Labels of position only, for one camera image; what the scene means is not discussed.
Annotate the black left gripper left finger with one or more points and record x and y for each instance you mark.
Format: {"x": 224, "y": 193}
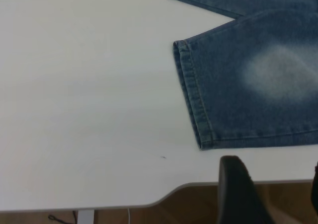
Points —
{"x": 238, "y": 194}

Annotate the blue faded denim jeans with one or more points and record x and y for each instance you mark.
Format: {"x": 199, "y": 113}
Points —
{"x": 236, "y": 85}

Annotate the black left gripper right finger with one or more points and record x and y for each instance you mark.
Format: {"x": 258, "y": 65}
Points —
{"x": 315, "y": 184}

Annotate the grey metal table leg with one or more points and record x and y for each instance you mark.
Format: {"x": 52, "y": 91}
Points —
{"x": 86, "y": 216}

